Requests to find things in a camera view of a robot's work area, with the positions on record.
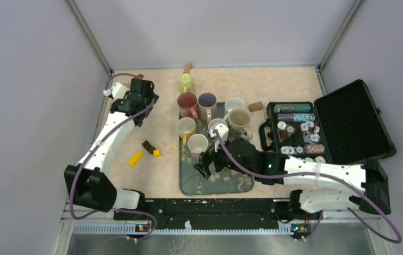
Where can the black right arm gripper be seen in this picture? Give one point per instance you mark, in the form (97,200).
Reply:
(205,159)

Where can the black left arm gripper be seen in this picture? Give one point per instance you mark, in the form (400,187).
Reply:
(142,119)

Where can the pale pink tall mug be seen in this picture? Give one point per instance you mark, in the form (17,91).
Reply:
(197,144)

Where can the light green upside-down mug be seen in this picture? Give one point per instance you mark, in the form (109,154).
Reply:
(214,122)

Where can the yellow mug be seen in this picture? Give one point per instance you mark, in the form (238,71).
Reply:
(186,127)

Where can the pink upside-down mug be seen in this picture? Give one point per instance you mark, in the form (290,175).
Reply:
(188,105)

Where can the cream patterned mug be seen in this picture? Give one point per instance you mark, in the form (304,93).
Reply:
(238,121)

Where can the white and blue mug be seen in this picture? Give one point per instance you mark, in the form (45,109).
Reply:
(233,103)

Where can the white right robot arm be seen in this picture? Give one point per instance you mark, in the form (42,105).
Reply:
(364,186)

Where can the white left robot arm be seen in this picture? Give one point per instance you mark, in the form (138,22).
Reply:
(87,181)

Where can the teal blossom-pattern tray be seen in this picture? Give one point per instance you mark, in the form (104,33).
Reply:
(192,183)

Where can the small yellow cube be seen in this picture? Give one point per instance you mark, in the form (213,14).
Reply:
(157,153)

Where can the dark brown block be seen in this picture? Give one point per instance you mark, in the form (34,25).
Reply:
(148,147)

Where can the tan cylinder block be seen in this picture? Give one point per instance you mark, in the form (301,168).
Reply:
(187,67)

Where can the yellow wooden block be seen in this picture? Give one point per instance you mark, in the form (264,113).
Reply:
(134,160)

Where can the brown wooden block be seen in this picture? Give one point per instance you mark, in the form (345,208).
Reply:
(257,106)

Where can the black poker chip case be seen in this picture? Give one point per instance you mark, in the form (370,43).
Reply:
(343,127)

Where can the light green mug with handle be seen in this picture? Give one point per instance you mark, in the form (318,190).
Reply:
(186,84)

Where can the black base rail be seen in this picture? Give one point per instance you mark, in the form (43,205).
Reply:
(224,214)

